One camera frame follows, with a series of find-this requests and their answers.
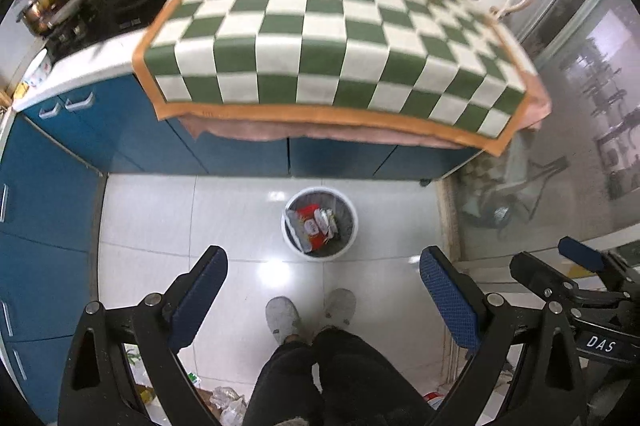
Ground red snack bag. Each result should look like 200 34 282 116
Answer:
284 204 340 254

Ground white round trash bin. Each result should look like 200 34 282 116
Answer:
281 186 359 261

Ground left grey slipper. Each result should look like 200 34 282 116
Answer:
265 296 300 345

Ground grey slipper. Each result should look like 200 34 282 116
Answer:
322 288 357 330
265 296 300 345

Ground right grey slipper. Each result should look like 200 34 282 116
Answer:
322 288 357 330

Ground person's black trouser legs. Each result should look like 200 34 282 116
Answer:
243 328 435 425

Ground green white checkered tablecloth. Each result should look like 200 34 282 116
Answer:
132 0 551 155

